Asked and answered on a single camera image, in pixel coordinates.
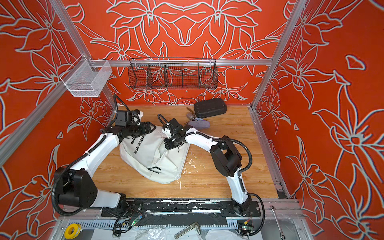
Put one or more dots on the white canvas backpack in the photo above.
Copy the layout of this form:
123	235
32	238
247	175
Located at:
149	157

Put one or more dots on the grey angled metal bracket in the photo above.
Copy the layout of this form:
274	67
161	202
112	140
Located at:
193	226

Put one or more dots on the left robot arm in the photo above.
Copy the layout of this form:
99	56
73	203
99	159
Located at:
74	189

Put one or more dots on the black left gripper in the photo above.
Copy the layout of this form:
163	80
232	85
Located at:
145	129

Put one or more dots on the yellow tape roll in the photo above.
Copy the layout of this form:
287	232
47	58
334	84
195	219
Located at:
72	231

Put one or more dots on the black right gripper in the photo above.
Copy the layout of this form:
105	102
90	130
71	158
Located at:
168	146

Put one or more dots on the silver wrench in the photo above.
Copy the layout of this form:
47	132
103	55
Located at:
282	235

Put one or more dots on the black wire wall basket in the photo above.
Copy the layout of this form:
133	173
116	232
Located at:
177	74

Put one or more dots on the grey fabric pouch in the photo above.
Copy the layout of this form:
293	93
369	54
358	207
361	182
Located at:
200	124

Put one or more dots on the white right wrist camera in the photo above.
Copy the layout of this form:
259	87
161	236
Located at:
166	131

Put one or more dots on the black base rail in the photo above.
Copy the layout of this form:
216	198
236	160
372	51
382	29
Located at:
224	207

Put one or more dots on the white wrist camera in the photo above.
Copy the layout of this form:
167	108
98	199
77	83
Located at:
166	131
137	115

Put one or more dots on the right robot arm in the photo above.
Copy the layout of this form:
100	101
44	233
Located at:
231	157

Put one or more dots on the white wire wall basket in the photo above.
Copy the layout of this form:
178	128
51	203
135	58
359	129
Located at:
83	79

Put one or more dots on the silver metal tool with handle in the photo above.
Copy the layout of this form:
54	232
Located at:
191	115

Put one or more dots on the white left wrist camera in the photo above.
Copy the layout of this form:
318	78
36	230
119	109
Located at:
137	115

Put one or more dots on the black hard zip case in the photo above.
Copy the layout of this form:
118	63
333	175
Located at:
210	108

